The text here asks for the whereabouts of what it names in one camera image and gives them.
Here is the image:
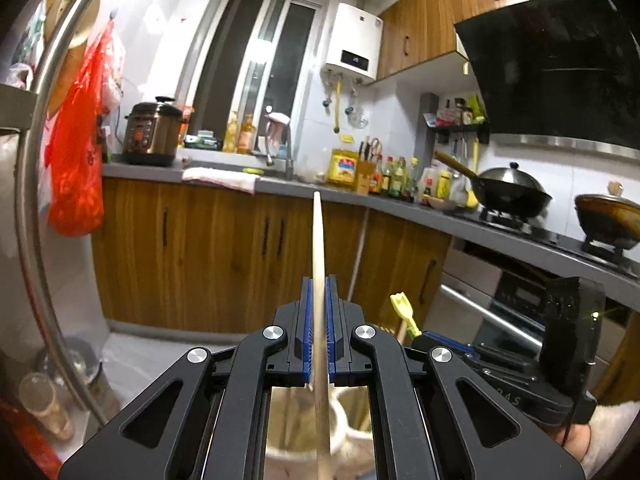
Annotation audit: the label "row of sauce bottles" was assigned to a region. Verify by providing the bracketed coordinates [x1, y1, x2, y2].
[369, 154, 453, 205]

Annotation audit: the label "black range hood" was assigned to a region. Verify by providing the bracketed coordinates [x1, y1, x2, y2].
[454, 0, 640, 151]

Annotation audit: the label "yellow cooking oil jug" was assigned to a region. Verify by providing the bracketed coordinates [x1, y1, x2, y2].
[327, 148, 362, 192]

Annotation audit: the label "yellow-green chopstick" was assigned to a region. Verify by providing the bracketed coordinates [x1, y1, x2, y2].
[390, 292, 423, 339]

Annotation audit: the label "steel faucet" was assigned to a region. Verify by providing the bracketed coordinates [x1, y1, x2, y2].
[265, 112, 296, 181]

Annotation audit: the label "kitchen window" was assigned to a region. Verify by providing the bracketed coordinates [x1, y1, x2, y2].
[190, 0, 331, 153]

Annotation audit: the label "pink towel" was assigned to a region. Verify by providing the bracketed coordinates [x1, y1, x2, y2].
[181, 166, 264, 195]

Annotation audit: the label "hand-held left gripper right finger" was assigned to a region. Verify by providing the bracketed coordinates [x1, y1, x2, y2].
[325, 275, 586, 480]

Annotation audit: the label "stainless built-in oven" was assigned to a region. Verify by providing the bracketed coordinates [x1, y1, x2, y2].
[425, 237, 636, 341]

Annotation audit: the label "pink plastic bag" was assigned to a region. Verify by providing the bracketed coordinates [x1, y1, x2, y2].
[97, 25, 126, 116]

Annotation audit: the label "gas stove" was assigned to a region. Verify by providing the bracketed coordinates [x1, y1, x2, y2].
[467, 207, 640, 276]

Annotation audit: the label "amber oil bottle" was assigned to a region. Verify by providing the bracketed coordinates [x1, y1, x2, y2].
[222, 112, 240, 153]
[237, 114, 256, 155]

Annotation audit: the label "white pole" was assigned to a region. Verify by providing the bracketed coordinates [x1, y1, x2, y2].
[347, 207, 371, 301]

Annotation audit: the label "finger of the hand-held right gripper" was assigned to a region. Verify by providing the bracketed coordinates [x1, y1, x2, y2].
[470, 345, 543, 376]
[411, 331, 483, 361]

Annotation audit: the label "chrome oven handle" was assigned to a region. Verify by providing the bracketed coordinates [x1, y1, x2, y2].
[439, 284, 548, 333]

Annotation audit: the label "person's right hand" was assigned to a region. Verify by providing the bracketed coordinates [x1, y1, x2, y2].
[560, 422, 603, 468]

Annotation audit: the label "white plastic bag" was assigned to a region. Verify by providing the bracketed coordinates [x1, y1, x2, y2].
[5, 62, 36, 91]

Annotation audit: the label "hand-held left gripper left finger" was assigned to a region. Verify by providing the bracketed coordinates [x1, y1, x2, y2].
[59, 275, 315, 480]

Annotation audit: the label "wooden base cabinets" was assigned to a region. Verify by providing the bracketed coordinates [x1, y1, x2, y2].
[91, 177, 453, 336]

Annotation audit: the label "steel pot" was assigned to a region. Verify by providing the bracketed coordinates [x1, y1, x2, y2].
[35, 337, 108, 401]

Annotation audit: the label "white ceramic utensil holder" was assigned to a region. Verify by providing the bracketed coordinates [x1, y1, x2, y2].
[265, 385, 373, 480]

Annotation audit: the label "steel wok lid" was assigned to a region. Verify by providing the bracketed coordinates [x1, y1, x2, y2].
[477, 161, 543, 196]

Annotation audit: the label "grey kitchen countertop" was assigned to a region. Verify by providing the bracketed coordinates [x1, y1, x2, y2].
[102, 160, 640, 281]

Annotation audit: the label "wooden chopstick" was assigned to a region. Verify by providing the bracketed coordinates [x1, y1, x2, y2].
[307, 191, 333, 480]

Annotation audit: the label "white water heater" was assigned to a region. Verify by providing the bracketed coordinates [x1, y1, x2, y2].
[320, 2, 383, 86]

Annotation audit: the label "black wall spice rack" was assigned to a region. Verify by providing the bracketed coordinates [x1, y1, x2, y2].
[422, 92, 493, 143]

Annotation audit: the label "wooden wall cabinets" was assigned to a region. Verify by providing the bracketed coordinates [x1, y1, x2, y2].
[375, 0, 606, 82]

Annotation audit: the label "person's right forearm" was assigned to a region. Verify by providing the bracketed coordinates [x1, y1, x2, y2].
[582, 400, 636, 478]

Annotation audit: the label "curved chrome rail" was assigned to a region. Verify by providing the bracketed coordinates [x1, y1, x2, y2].
[14, 0, 126, 428]

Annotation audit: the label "red plastic bag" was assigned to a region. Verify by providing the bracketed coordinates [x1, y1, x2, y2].
[46, 25, 108, 238]

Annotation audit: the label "electric pressure cooker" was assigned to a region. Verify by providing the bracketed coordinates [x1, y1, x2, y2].
[121, 96, 185, 167]

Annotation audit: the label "black wok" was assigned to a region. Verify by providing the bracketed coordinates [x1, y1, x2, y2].
[434, 150, 553, 218]

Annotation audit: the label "glass cup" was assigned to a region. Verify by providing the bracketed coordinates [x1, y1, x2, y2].
[19, 372, 76, 442]

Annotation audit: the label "knife block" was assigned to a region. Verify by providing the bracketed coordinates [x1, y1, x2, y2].
[356, 137, 383, 195]

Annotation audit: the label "green container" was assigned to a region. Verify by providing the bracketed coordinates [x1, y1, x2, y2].
[184, 131, 223, 151]

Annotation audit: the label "brown pot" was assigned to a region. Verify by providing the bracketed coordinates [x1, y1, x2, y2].
[574, 182, 640, 251]

